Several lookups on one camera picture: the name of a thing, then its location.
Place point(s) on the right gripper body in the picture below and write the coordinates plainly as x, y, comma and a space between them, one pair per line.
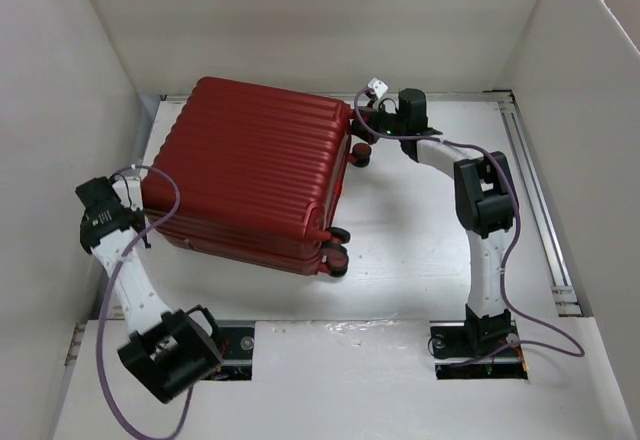
381, 122

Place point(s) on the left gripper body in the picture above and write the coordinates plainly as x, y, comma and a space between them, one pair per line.
143, 224

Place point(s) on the red suitcase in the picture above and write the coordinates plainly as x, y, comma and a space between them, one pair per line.
254, 174

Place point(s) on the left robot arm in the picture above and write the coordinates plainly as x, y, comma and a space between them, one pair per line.
167, 351

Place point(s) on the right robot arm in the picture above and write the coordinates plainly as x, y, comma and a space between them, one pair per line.
484, 206

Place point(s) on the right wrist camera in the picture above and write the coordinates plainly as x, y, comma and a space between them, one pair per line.
376, 89

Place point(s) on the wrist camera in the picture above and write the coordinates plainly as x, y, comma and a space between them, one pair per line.
376, 89
127, 184

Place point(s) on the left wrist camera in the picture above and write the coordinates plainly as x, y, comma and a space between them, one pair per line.
127, 184

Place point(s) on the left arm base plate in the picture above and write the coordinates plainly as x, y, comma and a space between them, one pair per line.
238, 356

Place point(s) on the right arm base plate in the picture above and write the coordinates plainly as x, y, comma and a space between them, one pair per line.
456, 359

